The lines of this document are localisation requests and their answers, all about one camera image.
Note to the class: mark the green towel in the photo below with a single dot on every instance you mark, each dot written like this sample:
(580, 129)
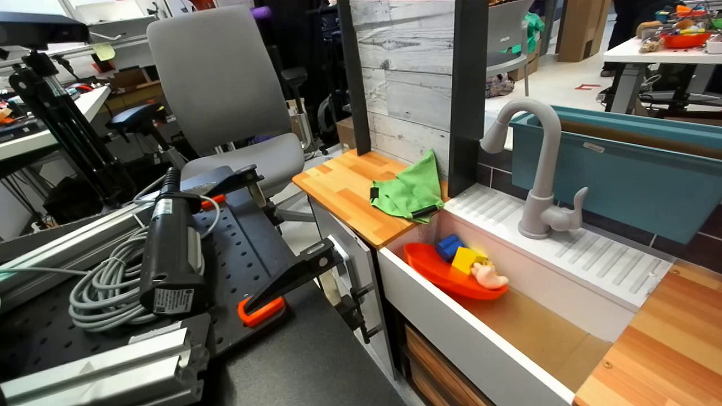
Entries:
(410, 193)

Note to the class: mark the wooden toy kitchen counter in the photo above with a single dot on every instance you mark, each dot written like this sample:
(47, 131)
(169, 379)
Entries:
(341, 188)

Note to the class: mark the silver toy cabinet door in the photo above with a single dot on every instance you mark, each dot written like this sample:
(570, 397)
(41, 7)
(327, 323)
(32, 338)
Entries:
(355, 260)

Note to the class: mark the orange plastic bowl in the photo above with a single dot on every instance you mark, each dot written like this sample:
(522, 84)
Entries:
(431, 270)

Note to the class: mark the blue toy block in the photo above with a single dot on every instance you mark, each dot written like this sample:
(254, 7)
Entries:
(451, 244)

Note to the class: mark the black clamp with orange grip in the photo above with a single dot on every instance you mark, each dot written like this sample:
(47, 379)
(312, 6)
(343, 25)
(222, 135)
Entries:
(290, 278)

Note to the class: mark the yellow toy block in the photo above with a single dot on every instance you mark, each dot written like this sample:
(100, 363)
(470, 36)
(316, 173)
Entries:
(465, 260)

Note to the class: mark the black orange clamp tool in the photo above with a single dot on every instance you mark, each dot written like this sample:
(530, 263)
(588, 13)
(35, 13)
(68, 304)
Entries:
(245, 249)

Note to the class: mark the black clamp with orange trigger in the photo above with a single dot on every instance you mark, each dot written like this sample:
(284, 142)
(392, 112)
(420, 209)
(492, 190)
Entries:
(226, 184)

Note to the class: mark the pink toy figure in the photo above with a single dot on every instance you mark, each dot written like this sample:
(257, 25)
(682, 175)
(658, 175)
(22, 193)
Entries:
(491, 278)

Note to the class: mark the white toy sink basin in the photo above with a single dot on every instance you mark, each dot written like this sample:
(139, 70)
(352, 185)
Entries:
(459, 338)

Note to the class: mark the wooden drawer fronts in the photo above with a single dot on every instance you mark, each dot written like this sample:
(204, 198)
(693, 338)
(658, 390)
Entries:
(437, 376)

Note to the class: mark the grey office chair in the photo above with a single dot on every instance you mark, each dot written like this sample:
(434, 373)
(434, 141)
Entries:
(215, 82)

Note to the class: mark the grey toy faucet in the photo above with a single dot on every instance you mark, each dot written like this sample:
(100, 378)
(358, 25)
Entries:
(550, 150)

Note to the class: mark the black box device with label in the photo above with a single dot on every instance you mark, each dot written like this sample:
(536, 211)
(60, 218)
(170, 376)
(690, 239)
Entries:
(173, 256)

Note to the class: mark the teal plastic bin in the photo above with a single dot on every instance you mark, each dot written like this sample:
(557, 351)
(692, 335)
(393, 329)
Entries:
(623, 182)

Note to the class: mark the cardboard box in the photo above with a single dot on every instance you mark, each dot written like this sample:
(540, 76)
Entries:
(580, 31)

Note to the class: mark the short aluminium extrusion block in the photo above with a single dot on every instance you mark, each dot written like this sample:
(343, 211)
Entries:
(98, 373)

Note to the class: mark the white table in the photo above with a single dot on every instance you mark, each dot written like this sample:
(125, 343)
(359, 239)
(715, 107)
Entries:
(639, 57)

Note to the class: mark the red bowl with toys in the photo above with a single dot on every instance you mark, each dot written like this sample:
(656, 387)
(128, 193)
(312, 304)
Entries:
(686, 38)

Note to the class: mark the black monitor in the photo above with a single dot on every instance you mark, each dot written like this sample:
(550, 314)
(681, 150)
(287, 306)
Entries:
(37, 28)

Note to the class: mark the thin black post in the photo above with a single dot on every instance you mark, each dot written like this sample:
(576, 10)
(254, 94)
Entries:
(352, 76)

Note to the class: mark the wide black post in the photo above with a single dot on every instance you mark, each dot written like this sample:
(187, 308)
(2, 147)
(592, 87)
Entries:
(468, 90)

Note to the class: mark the long aluminium rail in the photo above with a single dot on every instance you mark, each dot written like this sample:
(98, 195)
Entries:
(68, 239)

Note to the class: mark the black camera tripod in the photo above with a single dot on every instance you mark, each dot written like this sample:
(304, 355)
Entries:
(70, 135)

